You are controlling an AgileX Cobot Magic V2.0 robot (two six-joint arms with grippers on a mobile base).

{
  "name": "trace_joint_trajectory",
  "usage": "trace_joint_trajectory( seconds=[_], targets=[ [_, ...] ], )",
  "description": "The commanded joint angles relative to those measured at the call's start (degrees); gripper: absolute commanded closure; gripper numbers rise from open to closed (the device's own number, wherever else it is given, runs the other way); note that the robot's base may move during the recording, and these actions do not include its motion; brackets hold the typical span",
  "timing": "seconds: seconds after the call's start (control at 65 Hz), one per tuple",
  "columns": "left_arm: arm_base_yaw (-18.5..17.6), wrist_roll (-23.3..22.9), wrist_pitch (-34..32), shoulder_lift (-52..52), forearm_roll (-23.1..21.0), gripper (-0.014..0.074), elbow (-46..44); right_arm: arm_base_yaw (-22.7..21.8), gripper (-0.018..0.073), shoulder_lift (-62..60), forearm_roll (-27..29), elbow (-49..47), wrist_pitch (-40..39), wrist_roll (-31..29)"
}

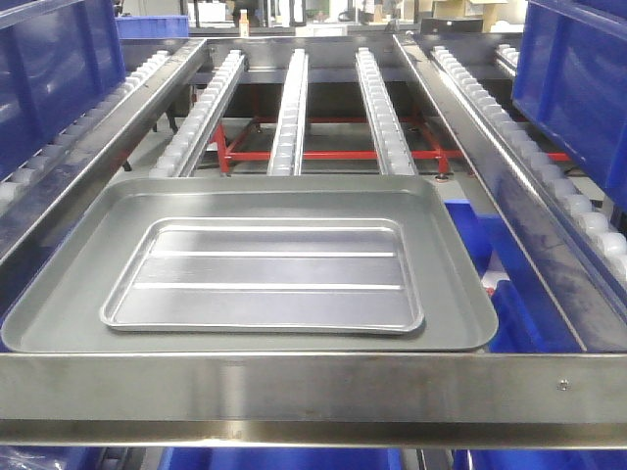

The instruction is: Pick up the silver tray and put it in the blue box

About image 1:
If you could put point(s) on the centre white roller track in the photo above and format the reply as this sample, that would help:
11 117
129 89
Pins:
287 149

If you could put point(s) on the blue storage bin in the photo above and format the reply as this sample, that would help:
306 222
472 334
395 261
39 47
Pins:
571 83
59 59

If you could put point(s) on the right-centre white roller track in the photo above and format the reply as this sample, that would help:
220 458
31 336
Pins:
393 152

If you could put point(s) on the left white roller track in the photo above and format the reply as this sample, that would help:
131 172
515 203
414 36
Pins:
192 139

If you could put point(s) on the far right roller track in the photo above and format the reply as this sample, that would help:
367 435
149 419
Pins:
606 240

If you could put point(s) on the small silver metal tray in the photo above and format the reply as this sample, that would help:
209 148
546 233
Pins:
333 275

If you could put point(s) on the steel divider rail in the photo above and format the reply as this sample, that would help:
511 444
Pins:
34 225
569 278

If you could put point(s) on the left blue storage bin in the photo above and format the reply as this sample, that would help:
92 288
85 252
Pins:
59 59

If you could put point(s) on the lower blue bin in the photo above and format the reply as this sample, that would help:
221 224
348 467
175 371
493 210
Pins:
528 320

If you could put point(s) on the large grey serving tray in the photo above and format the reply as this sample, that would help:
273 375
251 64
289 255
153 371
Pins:
60 311

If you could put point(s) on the steel rack front rail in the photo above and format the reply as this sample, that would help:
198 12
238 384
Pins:
466 400

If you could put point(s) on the right steel divider rail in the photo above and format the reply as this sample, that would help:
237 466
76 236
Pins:
569 278

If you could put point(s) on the right blue storage bin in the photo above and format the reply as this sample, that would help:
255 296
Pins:
571 83

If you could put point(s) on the left steel divider rail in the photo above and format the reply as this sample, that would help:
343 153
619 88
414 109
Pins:
34 225

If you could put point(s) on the far left roller track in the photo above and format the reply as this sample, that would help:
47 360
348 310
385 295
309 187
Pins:
32 170

